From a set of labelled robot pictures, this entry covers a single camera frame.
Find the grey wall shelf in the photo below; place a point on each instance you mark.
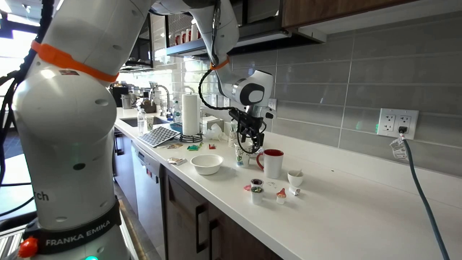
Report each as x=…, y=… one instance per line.
x=279, y=37

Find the grey grid drying rack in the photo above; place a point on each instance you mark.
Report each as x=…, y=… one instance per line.
x=159, y=136

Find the green foil packet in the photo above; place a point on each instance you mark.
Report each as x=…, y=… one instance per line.
x=194, y=147

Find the red sauce packet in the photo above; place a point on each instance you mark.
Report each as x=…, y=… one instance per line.
x=211, y=144

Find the small white cup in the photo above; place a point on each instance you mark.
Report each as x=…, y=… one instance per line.
x=295, y=178

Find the clear drinking glass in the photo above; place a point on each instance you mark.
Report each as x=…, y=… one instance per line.
x=149, y=123

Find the blue patterned container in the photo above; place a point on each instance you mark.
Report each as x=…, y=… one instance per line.
x=176, y=127

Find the creamer cup red lid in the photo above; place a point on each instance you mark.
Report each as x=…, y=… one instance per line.
x=282, y=193

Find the small coffee pod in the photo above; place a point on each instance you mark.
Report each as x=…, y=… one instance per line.
x=257, y=195
x=257, y=182

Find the white printed paper cup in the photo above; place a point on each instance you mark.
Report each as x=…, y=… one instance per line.
x=231, y=130

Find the white mug red inside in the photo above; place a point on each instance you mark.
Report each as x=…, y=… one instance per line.
x=269, y=163

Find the white ceramic bowl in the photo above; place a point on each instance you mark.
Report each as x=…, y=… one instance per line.
x=207, y=163

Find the white paper towel roll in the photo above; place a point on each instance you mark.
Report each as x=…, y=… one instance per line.
x=191, y=117

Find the black coffee machine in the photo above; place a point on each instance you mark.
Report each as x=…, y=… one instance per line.
x=127, y=95

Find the clear snack packet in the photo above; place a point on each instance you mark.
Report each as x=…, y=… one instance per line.
x=176, y=160

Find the small red packet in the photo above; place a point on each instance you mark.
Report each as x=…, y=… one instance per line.
x=247, y=188

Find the white outlet with plug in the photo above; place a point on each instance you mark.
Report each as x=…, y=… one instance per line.
x=390, y=123

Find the clear plastic bottle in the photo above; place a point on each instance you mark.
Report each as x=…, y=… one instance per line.
x=140, y=120

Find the crumpled clear plastic bag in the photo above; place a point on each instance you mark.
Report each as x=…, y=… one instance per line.
x=211, y=127

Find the brown packet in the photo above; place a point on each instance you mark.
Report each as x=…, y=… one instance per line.
x=174, y=144

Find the dark kettle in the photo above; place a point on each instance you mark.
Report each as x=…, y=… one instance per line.
x=146, y=102

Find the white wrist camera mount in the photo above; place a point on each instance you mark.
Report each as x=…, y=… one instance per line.
x=269, y=114

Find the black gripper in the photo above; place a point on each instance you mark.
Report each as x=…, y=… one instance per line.
x=247, y=120

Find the kitchen sink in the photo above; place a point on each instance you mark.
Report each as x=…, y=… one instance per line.
x=145, y=120

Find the stainless dishwasher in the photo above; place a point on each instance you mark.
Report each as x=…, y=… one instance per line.
x=146, y=192

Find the wooden base cabinet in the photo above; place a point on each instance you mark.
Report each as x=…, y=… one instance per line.
x=185, y=225

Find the wooden wall cabinet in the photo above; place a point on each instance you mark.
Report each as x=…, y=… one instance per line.
x=337, y=9

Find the white creamer cup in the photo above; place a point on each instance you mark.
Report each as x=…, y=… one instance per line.
x=295, y=191

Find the chrome faucet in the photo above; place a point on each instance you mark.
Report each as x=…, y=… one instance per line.
x=166, y=94

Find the black shelving unit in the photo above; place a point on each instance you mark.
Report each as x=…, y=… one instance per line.
x=145, y=52

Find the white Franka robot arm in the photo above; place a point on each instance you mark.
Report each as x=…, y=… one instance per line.
x=67, y=144

